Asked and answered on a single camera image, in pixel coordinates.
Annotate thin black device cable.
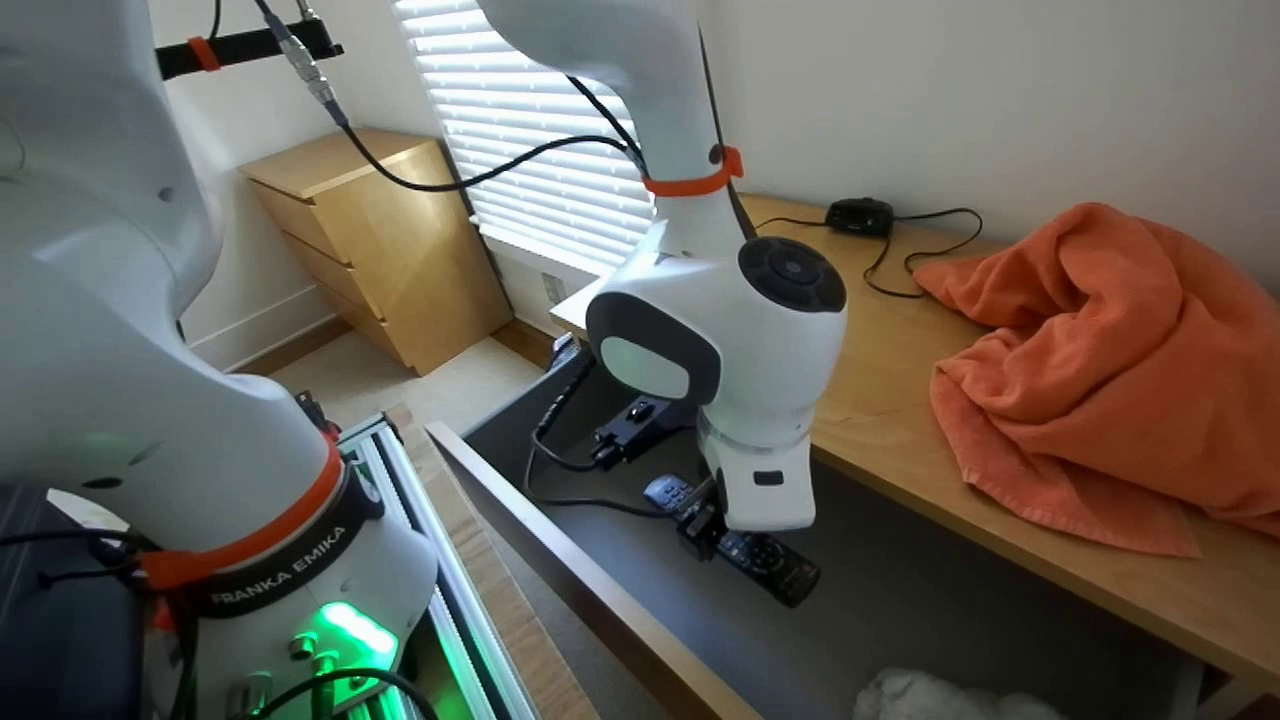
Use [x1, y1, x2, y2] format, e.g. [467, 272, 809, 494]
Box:
[755, 205, 989, 303]

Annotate black remote control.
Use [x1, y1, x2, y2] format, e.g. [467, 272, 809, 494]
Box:
[643, 477, 821, 607]

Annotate orange towel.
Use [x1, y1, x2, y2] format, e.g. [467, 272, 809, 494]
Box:
[916, 205, 1280, 558]

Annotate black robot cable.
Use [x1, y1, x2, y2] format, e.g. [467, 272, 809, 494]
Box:
[252, 0, 764, 516]

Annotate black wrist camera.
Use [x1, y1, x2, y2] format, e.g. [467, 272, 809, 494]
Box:
[591, 396, 680, 469]

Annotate white cloth in drawer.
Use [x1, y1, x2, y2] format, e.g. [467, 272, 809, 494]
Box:
[854, 666, 1068, 720]

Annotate white window blinds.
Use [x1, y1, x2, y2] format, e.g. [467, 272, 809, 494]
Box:
[392, 0, 653, 277]

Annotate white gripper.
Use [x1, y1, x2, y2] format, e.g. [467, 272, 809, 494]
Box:
[678, 432, 817, 558]

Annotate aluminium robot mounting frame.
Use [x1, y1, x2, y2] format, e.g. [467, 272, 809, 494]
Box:
[283, 412, 544, 720]

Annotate black bar with orange tape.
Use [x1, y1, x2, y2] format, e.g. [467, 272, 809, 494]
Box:
[158, 20, 346, 80]

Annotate light wood dresser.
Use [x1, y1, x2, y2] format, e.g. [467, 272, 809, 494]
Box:
[548, 190, 1280, 694]

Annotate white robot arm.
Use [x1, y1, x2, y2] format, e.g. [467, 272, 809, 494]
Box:
[0, 0, 847, 720]

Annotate small wooden drawer cabinet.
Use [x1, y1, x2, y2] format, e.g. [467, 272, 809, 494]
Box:
[245, 128, 513, 370]

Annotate black round puck device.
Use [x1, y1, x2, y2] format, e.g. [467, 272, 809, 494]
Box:
[825, 195, 898, 239]

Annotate open grey top drawer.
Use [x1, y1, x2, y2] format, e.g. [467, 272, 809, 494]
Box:
[440, 355, 1204, 720]

